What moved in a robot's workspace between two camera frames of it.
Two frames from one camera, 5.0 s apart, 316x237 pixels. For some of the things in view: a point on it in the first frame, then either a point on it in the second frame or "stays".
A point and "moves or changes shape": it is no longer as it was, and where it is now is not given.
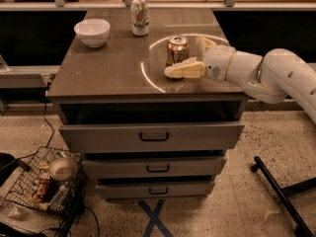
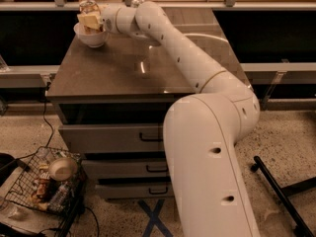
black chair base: [284, 195] stays
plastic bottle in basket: [59, 198] stays
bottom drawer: [156, 189] stays
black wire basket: [50, 181] stays
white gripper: [218, 62] -> [108, 18]
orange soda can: [177, 49] moves or changes shape
